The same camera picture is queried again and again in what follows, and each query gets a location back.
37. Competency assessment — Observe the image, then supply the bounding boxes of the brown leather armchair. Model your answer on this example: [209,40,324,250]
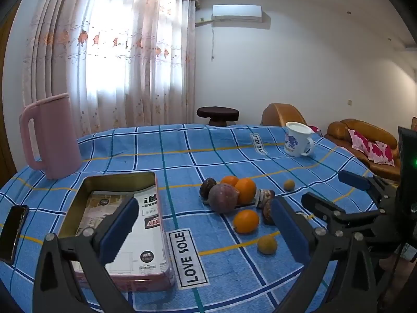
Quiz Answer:
[261,103,323,137]

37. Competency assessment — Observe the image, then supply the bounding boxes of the pink floral pillow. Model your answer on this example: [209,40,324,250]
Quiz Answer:
[348,129,395,166]

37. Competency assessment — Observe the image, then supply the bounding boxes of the black smartphone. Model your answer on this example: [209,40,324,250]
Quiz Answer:
[0,205,29,265]

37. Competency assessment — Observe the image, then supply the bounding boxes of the split dark wrinkled fruit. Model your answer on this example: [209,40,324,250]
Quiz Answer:
[256,188,276,209]

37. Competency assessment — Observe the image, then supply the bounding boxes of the dark round wooden stool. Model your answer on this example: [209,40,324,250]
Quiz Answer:
[196,106,239,127]

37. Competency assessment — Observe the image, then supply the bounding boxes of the sheer floral curtain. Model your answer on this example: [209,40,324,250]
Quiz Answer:
[23,0,200,136]

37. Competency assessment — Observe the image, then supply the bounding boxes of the pink plastic jug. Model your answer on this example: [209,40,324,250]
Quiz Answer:
[19,93,82,180]

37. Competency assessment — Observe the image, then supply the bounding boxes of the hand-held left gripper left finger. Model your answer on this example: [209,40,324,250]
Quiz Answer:
[33,196,140,313]

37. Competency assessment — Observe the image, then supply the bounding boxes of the blue checked tablecloth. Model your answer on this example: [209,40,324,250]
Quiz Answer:
[0,123,401,313]

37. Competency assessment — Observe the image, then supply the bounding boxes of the white air conditioner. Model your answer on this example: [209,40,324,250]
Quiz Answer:
[212,5,263,23]

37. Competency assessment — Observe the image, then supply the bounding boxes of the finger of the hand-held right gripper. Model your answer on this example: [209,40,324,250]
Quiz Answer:
[301,192,385,233]
[338,170,396,203]

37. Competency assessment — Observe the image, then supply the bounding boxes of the purple passion fruit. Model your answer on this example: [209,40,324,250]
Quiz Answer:
[208,183,240,215]

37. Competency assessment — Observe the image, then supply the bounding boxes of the white cup blue print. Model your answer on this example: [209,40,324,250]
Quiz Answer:
[284,122,315,157]

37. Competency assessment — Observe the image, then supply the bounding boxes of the pink metal tin box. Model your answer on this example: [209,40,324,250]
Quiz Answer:
[59,171,176,292]

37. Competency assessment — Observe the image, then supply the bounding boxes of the brown leather sofa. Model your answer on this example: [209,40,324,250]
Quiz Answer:
[327,119,401,181]

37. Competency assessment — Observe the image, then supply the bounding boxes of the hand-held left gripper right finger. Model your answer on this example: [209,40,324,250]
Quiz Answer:
[270,198,379,313]

